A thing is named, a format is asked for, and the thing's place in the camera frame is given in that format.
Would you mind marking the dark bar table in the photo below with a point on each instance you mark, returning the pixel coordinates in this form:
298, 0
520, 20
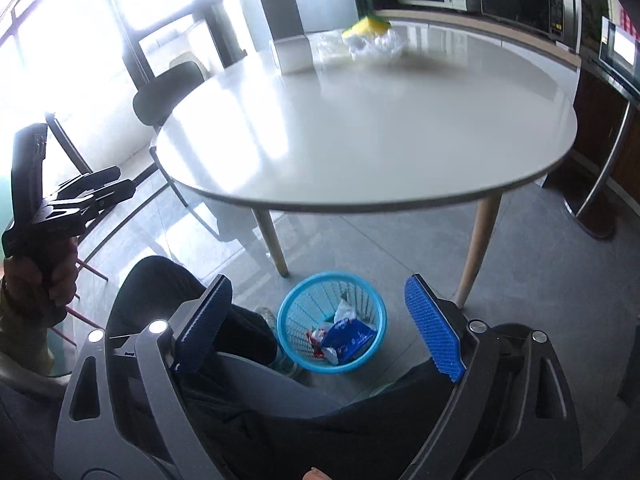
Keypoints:
607, 111

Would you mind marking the black microwave oven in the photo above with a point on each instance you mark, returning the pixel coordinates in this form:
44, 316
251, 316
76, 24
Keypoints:
543, 16

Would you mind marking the person's right hand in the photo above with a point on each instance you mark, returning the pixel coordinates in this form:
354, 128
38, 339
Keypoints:
315, 474

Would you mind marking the blue plastic waste basket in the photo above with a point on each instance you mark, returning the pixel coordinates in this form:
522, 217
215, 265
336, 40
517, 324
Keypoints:
312, 304

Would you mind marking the white red-printed plastic bag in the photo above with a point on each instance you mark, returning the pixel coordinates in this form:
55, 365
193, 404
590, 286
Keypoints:
344, 311

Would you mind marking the white microwave on bar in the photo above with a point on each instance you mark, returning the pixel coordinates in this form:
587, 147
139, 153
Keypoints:
619, 55

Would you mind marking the white plastic tub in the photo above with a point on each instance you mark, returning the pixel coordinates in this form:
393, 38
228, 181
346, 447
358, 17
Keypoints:
292, 55

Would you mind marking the clear plastic bag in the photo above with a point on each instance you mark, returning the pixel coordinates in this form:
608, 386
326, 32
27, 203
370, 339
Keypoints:
375, 47

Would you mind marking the round white table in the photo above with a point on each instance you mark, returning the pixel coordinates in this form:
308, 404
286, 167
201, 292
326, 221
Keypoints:
455, 119

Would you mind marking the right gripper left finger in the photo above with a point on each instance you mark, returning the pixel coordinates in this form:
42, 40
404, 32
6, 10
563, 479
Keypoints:
196, 324

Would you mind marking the dark green chair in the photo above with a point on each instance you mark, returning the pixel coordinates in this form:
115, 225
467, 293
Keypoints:
153, 105

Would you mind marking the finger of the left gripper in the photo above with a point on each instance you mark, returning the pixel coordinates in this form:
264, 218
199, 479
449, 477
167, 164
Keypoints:
87, 200
90, 179

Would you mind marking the person's left hand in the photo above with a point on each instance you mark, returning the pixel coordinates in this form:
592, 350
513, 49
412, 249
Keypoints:
37, 297

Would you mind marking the red snack bag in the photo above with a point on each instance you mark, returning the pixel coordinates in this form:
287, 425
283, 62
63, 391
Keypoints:
315, 338

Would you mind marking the blue tissue pack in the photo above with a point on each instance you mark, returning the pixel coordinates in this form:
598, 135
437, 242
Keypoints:
346, 341

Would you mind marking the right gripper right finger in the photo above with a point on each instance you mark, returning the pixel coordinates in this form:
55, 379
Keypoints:
440, 323

